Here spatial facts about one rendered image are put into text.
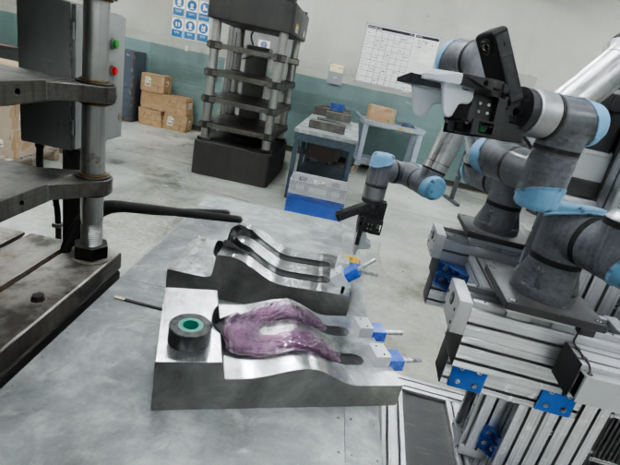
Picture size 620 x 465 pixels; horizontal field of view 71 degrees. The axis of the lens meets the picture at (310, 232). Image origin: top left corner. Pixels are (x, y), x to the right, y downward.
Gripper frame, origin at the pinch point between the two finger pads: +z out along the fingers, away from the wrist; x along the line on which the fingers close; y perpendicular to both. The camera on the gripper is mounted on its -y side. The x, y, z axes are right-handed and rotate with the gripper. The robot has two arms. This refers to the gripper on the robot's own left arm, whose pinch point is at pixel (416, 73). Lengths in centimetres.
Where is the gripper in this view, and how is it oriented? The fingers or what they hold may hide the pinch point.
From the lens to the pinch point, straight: 68.5
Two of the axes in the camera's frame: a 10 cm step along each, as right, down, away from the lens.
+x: -3.0, -2.6, 9.2
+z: -9.4, -0.7, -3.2
